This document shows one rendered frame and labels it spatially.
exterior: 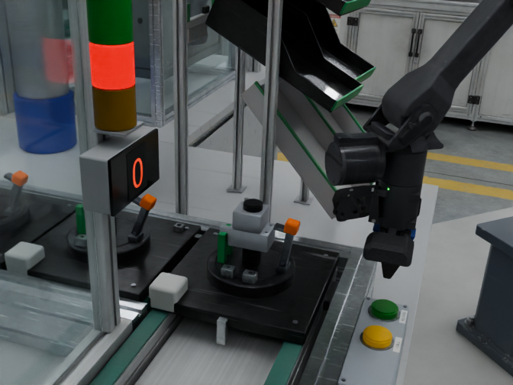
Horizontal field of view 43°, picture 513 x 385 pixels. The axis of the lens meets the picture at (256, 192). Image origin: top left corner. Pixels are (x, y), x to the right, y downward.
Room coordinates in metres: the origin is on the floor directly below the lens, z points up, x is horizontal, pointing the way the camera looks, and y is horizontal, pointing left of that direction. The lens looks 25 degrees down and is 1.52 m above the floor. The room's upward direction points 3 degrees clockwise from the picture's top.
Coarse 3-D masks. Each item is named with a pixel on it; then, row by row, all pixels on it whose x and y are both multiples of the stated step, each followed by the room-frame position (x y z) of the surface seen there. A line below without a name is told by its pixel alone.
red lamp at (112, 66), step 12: (96, 48) 0.71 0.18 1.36; (108, 48) 0.71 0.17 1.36; (120, 48) 0.71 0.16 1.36; (132, 48) 0.73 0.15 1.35; (96, 60) 0.71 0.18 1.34; (108, 60) 0.71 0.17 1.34; (120, 60) 0.71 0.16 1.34; (132, 60) 0.73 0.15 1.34; (96, 72) 0.71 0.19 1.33; (108, 72) 0.71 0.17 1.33; (120, 72) 0.71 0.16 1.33; (132, 72) 0.73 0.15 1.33; (96, 84) 0.71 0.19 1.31; (108, 84) 0.71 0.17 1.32; (120, 84) 0.71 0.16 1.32; (132, 84) 0.73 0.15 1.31
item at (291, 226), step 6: (288, 222) 0.86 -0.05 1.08; (294, 222) 0.86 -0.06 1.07; (276, 228) 0.86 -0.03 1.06; (282, 228) 0.86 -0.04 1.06; (288, 228) 0.85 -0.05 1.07; (294, 228) 0.85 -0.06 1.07; (288, 234) 0.86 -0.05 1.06; (294, 234) 0.85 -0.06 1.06; (288, 240) 0.86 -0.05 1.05; (282, 246) 0.86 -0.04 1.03; (288, 246) 0.86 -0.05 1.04; (282, 252) 0.86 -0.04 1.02; (288, 252) 0.86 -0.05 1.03; (282, 258) 0.86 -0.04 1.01; (288, 258) 0.86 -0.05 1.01; (282, 264) 0.86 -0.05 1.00
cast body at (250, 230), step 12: (240, 204) 0.89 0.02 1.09; (252, 204) 0.87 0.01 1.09; (240, 216) 0.86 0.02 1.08; (252, 216) 0.86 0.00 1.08; (264, 216) 0.87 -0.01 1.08; (228, 228) 0.87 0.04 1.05; (240, 228) 0.86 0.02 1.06; (252, 228) 0.86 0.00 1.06; (264, 228) 0.87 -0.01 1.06; (228, 240) 0.87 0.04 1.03; (240, 240) 0.86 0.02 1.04; (252, 240) 0.86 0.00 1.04; (264, 240) 0.85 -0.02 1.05
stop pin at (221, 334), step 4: (220, 320) 0.76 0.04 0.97; (224, 320) 0.76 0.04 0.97; (220, 324) 0.76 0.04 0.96; (224, 324) 0.75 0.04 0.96; (220, 328) 0.76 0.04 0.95; (224, 328) 0.75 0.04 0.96; (220, 332) 0.76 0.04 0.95; (224, 332) 0.75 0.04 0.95; (220, 336) 0.76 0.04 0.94; (224, 336) 0.75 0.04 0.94; (220, 340) 0.76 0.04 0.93; (224, 340) 0.75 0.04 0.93; (224, 344) 0.75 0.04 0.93
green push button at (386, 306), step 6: (378, 300) 0.82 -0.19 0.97; (384, 300) 0.82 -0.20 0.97; (372, 306) 0.80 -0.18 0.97; (378, 306) 0.80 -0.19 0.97; (384, 306) 0.80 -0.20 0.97; (390, 306) 0.80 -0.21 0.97; (396, 306) 0.80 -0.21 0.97; (372, 312) 0.80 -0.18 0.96; (378, 312) 0.79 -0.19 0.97; (384, 312) 0.79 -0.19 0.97; (390, 312) 0.79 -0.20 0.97; (396, 312) 0.79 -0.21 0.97; (384, 318) 0.78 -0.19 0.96; (390, 318) 0.78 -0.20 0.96
